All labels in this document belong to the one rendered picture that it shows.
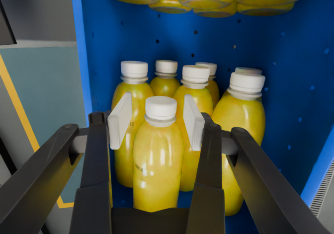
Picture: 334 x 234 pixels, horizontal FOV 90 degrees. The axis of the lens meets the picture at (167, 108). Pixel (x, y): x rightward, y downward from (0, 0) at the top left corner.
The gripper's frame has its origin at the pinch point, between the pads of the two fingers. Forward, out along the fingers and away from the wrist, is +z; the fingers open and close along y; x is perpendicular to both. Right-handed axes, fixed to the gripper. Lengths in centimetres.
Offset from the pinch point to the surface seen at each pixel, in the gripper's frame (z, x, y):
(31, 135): 110, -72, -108
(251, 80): 2.7, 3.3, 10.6
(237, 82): 3.5, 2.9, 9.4
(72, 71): 113, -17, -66
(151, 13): 17.4, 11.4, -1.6
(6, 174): 96, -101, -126
